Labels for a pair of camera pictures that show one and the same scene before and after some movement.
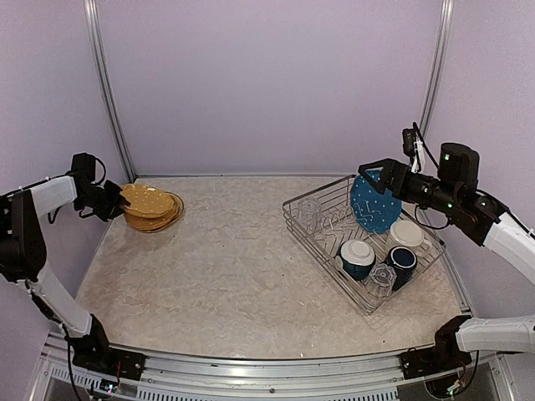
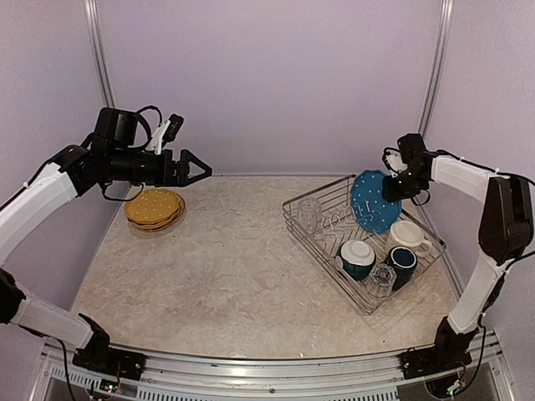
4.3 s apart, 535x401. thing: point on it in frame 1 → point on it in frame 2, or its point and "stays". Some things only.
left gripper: [115, 208] → [181, 173]
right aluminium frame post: [439, 55] stays
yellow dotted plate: [155, 222] → [152, 205]
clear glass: [309, 211] stays
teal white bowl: [358, 257] stays
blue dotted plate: [374, 211] stays
